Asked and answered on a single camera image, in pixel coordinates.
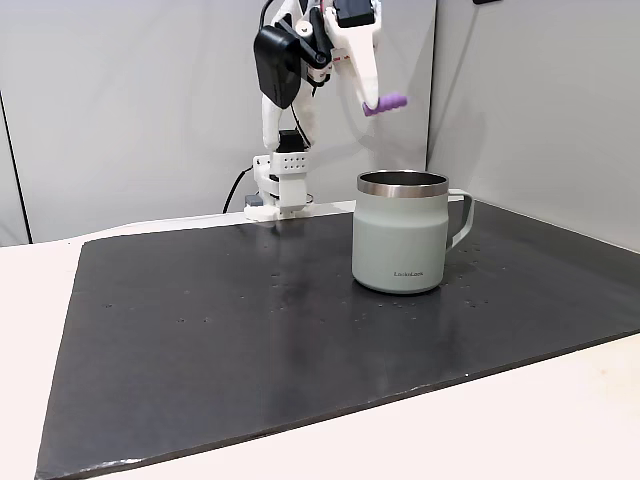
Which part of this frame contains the purple ribbed pen grip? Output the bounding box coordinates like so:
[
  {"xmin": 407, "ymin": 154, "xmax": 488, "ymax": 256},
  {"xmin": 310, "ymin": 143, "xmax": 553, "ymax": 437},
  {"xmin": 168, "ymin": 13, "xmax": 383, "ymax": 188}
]
[{"xmin": 363, "ymin": 92, "xmax": 409, "ymax": 119}]

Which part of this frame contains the pale green steel mug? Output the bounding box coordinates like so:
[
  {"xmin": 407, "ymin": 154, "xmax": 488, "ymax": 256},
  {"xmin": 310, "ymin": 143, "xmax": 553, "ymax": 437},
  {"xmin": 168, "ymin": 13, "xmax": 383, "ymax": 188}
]
[{"xmin": 351, "ymin": 170, "xmax": 476, "ymax": 295}]

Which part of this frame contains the black table mat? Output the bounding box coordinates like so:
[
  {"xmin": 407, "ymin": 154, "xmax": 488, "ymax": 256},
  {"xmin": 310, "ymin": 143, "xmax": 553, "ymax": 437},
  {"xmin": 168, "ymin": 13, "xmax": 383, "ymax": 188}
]
[{"xmin": 34, "ymin": 199, "xmax": 640, "ymax": 480}]

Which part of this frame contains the black oval camera box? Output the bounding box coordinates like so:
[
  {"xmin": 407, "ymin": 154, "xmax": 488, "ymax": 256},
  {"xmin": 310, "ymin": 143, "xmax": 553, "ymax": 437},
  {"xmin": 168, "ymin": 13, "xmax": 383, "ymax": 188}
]
[{"xmin": 253, "ymin": 25, "xmax": 302, "ymax": 110}]

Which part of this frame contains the black base power cable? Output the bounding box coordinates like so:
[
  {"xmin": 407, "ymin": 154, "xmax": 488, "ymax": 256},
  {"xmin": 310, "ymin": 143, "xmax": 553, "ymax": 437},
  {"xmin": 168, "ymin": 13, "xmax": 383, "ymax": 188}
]
[{"xmin": 221, "ymin": 167, "xmax": 254, "ymax": 215}]

